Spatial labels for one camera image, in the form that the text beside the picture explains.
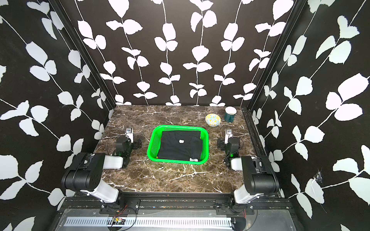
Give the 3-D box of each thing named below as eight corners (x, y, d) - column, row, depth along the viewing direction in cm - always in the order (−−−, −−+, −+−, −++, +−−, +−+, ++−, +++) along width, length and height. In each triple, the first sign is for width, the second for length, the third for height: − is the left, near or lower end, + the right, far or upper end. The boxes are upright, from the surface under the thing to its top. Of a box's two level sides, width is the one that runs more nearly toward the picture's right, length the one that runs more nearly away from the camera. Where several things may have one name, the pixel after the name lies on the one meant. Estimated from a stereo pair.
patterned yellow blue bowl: (205, 127, 111) (206, 123, 107) (204, 117, 117) (205, 113, 113) (220, 127, 111) (221, 123, 107) (218, 117, 117) (219, 113, 113)
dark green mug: (224, 123, 110) (226, 115, 103) (222, 114, 116) (224, 106, 109) (235, 123, 110) (238, 115, 103) (232, 114, 116) (235, 106, 109)
